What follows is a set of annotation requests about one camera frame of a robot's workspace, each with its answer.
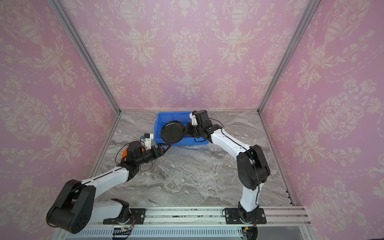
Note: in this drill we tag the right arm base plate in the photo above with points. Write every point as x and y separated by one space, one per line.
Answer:
234 216

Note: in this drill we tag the aluminium mounting rail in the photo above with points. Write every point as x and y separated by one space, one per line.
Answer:
204 223

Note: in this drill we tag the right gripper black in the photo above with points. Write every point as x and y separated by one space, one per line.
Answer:
189 132

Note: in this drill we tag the black round plate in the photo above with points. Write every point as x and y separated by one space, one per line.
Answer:
173 132

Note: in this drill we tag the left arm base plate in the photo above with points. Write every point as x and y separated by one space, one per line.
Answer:
128 217

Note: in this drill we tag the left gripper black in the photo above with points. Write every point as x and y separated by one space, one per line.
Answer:
160 150

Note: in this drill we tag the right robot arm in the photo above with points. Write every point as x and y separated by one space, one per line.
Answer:
252 166

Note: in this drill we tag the orange plate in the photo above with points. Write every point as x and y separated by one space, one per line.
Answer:
132 152

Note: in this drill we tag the blue plastic bin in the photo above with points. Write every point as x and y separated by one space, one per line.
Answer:
184 117

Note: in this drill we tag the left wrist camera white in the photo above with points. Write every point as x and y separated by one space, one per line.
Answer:
147 140

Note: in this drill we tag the small circuit board with wires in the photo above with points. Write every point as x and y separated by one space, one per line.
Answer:
120 233

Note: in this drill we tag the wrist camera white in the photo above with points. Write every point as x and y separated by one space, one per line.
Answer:
193 119
147 140

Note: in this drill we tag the right aluminium corner post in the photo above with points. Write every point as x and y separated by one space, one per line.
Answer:
295 39

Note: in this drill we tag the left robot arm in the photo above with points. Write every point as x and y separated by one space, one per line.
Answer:
75 206

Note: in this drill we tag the left aluminium corner post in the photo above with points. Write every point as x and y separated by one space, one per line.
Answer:
75 36

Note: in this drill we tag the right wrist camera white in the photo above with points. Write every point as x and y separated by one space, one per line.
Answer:
193 119

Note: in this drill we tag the aluminium corner post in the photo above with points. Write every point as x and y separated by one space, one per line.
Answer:
75 36
295 39

